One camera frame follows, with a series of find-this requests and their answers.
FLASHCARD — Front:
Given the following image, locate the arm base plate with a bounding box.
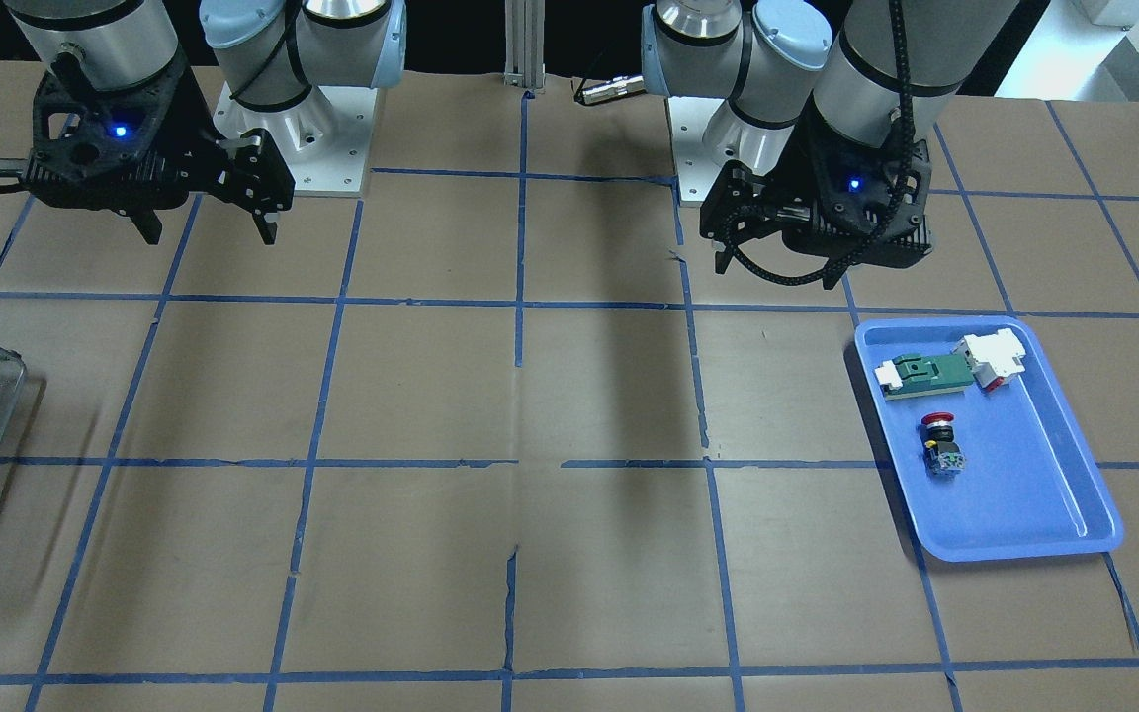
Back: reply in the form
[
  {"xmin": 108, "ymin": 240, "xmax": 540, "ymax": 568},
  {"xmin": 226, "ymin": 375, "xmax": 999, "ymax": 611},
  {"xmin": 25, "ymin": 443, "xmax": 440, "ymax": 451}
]
[
  {"xmin": 214, "ymin": 84, "xmax": 383, "ymax": 198},
  {"xmin": 667, "ymin": 96, "xmax": 740, "ymax": 207}
]

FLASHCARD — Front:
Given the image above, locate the white red relay module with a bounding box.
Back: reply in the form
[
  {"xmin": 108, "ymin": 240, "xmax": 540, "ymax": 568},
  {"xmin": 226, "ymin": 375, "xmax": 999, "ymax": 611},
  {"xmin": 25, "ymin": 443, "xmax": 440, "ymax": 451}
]
[{"xmin": 952, "ymin": 328, "xmax": 1026, "ymax": 393}]

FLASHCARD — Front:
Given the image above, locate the black braided cable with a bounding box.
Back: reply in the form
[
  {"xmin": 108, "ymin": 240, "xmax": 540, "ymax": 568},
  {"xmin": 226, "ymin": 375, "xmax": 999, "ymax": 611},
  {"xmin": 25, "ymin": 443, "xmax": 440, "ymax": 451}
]
[{"xmin": 723, "ymin": 0, "xmax": 919, "ymax": 288}]

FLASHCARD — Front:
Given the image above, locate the green white terminal block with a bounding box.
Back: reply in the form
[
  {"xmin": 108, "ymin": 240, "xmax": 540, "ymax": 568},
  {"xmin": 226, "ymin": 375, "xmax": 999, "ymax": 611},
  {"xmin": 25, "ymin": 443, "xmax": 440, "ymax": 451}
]
[{"xmin": 872, "ymin": 353, "xmax": 975, "ymax": 401}]

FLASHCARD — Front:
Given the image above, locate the blue plastic tray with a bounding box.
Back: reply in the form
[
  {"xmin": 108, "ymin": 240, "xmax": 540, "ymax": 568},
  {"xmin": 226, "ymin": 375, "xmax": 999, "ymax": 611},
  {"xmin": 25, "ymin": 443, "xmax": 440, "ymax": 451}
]
[{"xmin": 854, "ymin": 316, "xmax": 1125, "ymax": 562}]

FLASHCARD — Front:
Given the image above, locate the aluminium frame post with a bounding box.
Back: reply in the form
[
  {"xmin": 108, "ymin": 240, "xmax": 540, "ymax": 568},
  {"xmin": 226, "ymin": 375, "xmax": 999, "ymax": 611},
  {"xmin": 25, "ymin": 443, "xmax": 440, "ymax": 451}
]
[{"xmin": 503, "ymin": 0, "xmax": 546, "ymax": 93}]

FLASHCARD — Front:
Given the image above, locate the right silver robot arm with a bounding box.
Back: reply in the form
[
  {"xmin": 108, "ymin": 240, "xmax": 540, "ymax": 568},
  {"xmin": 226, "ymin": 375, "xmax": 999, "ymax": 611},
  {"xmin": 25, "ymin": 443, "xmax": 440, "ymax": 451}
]
[{"xmin": 6, "ymin": 1, "xmax": 408, "ymax": 244}]

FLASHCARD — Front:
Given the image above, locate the red emergency stop button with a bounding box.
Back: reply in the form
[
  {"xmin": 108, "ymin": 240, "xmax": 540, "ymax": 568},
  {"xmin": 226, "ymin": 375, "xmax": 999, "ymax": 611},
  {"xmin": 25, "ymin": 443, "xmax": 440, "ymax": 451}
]
[{"xmin": 920, "ymin": 411, "xmax": 966, "ymax": 478}]

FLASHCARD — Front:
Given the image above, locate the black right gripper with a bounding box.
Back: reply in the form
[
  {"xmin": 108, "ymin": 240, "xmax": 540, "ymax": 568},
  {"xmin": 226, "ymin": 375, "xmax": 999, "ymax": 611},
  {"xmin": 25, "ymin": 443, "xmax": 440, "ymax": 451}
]
[{"xmin": 24, "ymin": 49, "xmax": 295, "ymax": 246}]

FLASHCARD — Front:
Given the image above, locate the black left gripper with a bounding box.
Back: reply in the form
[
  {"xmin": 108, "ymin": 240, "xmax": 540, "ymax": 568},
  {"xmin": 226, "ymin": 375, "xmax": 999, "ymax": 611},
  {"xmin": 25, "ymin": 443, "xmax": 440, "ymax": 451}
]
[{"xmin": 700, "ymin": 118, "xmax": 900, "ymax": 275}]

